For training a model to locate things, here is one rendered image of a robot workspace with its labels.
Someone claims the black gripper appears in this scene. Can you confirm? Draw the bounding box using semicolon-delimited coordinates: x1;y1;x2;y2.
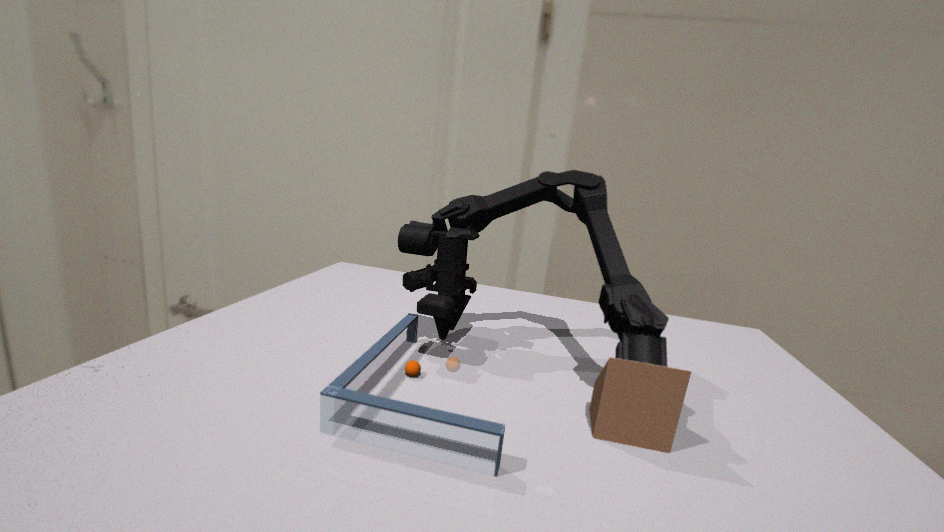
417;259;477;340

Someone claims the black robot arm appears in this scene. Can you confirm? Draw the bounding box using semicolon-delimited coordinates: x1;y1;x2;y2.
398;170;669;367

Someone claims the clear l-shaped low wall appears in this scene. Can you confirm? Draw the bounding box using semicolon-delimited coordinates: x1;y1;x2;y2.
320;317;500;476

